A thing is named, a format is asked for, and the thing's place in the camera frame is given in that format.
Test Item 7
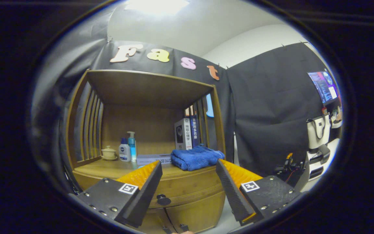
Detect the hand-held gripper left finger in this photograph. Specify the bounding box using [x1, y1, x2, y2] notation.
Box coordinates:
[76, 160, 163, 228]

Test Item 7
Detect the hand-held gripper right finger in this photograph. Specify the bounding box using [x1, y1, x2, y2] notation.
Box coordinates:
[216, 159, 301, 227]

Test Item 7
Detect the wooden drawer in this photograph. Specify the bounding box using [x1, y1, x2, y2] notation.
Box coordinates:
[73, 165, 225, 209]

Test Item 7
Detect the wooden cabinet door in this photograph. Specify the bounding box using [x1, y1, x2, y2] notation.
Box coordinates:
[167, 191, 226, 233]
[138, 207, 172, 234]

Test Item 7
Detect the wooden countertop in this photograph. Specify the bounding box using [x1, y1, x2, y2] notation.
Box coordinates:
[73, 155, 225, 180]

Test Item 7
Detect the wooden cabinet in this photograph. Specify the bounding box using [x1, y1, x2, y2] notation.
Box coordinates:
[64, 69, 227, 234]

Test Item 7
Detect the white flat book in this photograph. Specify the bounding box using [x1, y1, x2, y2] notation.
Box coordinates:
[136, 154, 172, 165]

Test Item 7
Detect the blue folded towel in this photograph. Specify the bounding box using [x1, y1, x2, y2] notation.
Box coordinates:
[170, 145, 225, 171]

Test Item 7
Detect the white bottle with blue cap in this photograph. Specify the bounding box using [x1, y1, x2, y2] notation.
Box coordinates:
[119, 138, 131, 162]

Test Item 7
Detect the blue pump bottle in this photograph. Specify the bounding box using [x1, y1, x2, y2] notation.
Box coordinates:
[127, 131, 137, 162]

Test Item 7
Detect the cream lidded teacup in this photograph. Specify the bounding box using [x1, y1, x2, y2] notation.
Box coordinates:
[101, 146, 118, 161]

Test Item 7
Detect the black and orange device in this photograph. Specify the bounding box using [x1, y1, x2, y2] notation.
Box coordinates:
[273, 153, 306, 177]

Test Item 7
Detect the grey upright book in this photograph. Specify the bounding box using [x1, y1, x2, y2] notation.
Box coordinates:
[174, 118, 193, 150]

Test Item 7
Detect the dark blue upright book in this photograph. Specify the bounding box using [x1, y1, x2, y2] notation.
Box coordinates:
[190, 114, 201, 148]

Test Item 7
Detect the black backdrop cloth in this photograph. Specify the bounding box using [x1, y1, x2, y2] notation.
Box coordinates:
[30, 6, 329, 182]

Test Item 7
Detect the white tote bag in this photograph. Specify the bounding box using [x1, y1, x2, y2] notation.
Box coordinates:
[306, 114, 331, 150]

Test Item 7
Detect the computer monitor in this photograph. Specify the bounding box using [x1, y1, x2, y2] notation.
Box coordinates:
[307, 70, 338, 104]

